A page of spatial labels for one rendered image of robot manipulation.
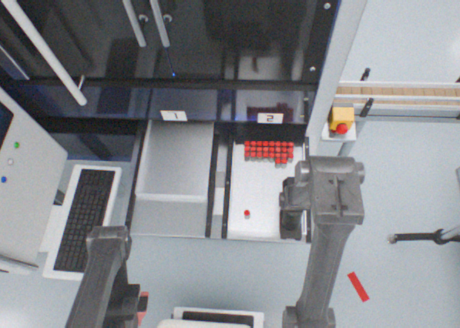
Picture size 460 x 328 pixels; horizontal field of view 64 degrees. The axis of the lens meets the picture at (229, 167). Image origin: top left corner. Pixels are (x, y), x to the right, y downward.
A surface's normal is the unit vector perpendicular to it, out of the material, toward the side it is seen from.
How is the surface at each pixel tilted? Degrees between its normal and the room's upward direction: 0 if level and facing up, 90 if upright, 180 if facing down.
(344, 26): 90
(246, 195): 0
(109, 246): 41
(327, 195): 8
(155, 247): 0
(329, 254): 60
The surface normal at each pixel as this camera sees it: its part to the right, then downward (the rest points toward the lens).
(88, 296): 0.04, -0.90
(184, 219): -0.06, -0.41
